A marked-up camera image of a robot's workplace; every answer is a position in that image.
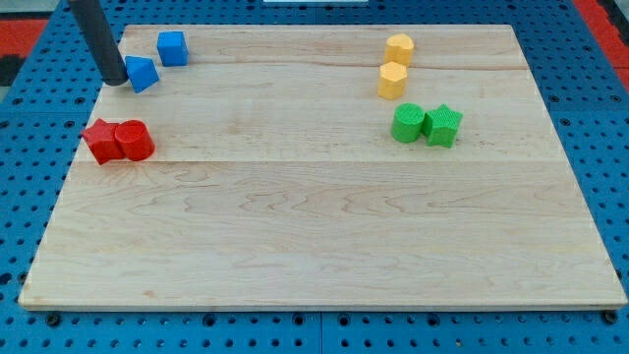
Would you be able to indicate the light wooden board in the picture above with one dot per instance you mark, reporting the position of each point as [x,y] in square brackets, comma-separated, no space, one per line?
[276,186]

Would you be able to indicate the yellow hexagon block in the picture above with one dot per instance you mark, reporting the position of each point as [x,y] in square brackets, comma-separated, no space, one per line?
[392,80]

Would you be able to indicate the green cylinder block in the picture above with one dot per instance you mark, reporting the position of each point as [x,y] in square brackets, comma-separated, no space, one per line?
[407,122]

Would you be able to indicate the red cylinder block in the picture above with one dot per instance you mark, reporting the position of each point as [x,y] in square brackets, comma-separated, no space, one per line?
[134,140]

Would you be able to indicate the blue cube block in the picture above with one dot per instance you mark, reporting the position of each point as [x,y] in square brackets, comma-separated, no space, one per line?
[172,48]

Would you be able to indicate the blue triangular prism block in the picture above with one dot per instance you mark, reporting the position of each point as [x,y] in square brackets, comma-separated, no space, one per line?
[141,72]

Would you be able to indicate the red star block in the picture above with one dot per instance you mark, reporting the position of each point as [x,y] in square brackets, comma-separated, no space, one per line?
[101,141]

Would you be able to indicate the yellow heart block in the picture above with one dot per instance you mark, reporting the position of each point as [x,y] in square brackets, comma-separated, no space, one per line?
[399,48]

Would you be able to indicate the green star block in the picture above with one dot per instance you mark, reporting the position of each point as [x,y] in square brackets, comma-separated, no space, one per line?
[441,126]

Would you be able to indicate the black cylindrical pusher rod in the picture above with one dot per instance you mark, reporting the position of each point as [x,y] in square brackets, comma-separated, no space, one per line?
[100,41]

